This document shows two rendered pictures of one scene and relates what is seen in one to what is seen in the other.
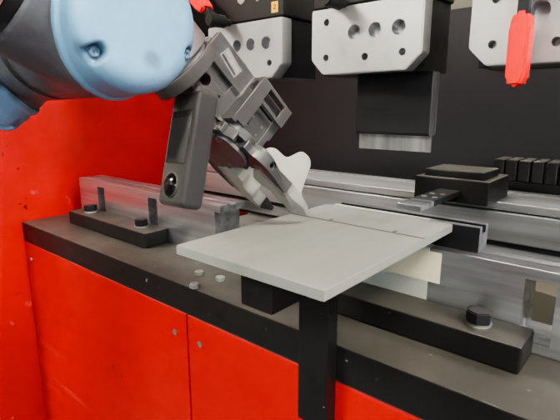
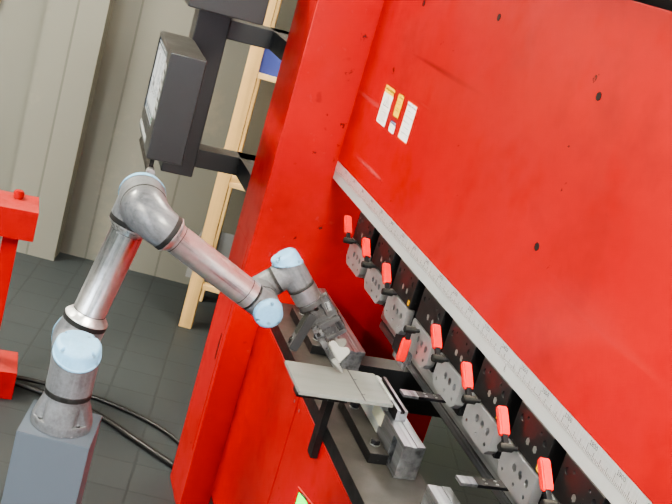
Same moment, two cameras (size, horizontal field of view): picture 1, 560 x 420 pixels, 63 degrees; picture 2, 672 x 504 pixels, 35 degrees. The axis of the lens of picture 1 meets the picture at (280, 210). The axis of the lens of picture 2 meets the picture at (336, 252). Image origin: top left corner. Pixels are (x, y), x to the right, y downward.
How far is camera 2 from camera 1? 2.45 m
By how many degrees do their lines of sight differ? 29
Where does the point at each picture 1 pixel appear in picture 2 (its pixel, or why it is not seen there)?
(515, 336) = (376, 451)
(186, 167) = (295, 336)
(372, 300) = (355, 420)
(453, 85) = not seen: hidden behind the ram
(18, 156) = not seen: hidden behind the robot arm
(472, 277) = (386, 428)
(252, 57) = (374, 289)
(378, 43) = (396, 318)
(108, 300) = (280, 371)
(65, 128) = (315, 249)
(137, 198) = not seen: hidden behind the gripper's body
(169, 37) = (274, 320)
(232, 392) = (299, 437)
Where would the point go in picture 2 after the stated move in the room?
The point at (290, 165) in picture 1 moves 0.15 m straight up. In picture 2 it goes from (339, 350) to (354, 299)
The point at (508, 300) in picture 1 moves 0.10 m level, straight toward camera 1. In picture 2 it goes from (389, 441) to (356, 441)
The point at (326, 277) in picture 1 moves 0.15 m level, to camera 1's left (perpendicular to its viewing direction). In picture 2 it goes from (307, 389) to (262, 364)
